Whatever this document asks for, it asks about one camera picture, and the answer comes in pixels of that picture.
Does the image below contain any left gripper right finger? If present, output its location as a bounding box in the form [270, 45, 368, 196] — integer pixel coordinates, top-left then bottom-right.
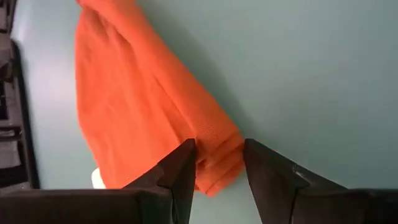
[243, 138, 398, 224]

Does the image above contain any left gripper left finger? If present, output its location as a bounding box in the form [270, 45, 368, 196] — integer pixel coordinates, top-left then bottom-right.
[0, 139, 197, 224]

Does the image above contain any orange towel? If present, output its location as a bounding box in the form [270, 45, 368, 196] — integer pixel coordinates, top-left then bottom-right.
[74, 0, 246, 197]

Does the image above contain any green table mat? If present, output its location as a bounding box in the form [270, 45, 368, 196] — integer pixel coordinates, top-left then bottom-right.
[12, 0, 398, 224]

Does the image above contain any black metal table frame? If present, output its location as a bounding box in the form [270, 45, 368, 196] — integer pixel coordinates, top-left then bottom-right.
[0, 0, 41, 190]

